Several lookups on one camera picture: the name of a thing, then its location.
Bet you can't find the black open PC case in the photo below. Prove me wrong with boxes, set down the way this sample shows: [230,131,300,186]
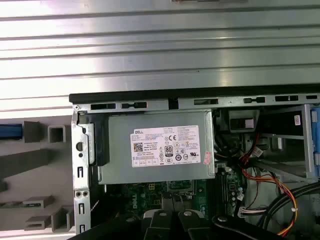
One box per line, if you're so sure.
[68,87,320,240]

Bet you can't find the orange yellow wire bundle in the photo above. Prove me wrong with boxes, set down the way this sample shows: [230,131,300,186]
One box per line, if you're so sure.
[239,147,301,237]

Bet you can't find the hard disk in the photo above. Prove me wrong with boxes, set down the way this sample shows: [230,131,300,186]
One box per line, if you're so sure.
[0,124,24,141]

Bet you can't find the green RAM stick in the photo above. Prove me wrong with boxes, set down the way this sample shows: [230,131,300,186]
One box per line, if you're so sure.
[0,202,43,209]

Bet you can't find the grey plastic parts rack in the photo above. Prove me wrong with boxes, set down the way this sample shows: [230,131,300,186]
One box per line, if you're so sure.
[0,120,76,232]

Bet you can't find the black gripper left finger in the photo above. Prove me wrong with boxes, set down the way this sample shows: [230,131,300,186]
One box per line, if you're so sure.
[69,209,176,240]

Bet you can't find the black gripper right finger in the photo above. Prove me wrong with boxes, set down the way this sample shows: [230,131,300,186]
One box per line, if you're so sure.
[177,210,281,240]

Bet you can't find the green Dell motherboard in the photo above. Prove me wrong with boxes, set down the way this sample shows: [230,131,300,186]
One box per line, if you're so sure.
[104,172,248,226]

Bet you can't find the grey Dell power supply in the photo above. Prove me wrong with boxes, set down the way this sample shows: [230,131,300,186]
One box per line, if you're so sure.
[98,109,216,186]

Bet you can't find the blue plastic drive latch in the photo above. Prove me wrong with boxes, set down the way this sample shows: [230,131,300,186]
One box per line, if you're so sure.
[309,103,320,175]

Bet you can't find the black cable bundle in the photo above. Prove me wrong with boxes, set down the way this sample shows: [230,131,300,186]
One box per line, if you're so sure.
[257,181,320,235]

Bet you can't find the silver drive cage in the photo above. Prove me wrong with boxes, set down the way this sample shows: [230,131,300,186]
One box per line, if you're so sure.
[258,103,320,185]

